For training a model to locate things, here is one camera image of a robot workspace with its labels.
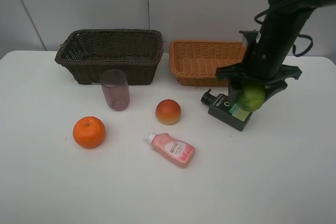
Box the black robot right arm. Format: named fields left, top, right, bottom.
left=216, top=0, right=335, bottom=105

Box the orange tangerine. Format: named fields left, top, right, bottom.
left=72, top=116, right=106, bottom=148

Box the orange wicker basket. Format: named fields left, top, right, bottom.
left=169, top=40, right=246, bottom=87

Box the dark green pump bottle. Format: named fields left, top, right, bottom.
left=201, top=89, right=252, bottom=131

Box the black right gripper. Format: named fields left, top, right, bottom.
left=215, top=34, right=302, bottom=106

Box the pink bottle white cap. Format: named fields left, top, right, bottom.
left=145, top=133, right=195, bottom=168

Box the green lime fruit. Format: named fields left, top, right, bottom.
left=236, top=84, right=266, bottom=112

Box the red-yellow peach fruit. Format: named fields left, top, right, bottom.
left=155, top=99, right=182, bottom=125

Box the dark brown wicker basket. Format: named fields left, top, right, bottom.
left=55, top=29, right=163, bottom=86

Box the purple translucent plastic cup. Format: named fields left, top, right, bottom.
left=100, top=69, right=130, bottom=111

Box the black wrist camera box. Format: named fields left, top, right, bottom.
left=239, top=30, right=259, bottom=48

